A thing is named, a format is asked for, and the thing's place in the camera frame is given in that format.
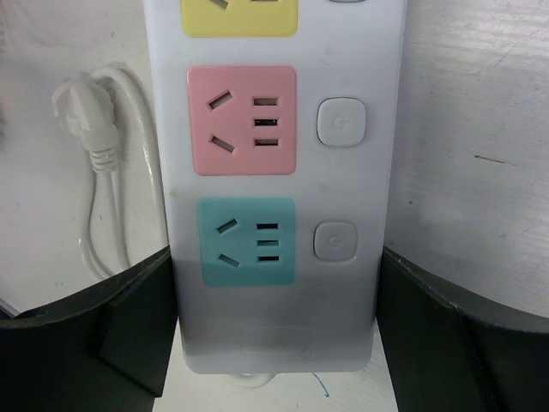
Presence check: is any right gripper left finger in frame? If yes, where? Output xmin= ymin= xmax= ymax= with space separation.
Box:
xmin=1 ymin=248 xmax=178 ymax=411

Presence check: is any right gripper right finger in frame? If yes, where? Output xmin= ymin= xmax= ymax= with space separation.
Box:
xmin=377 ymin=248 xmax=548 ymax=411

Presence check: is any power strip white cord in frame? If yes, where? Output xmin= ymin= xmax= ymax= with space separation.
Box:
xmin=51 ymin=62 xmax=278 ymax=390

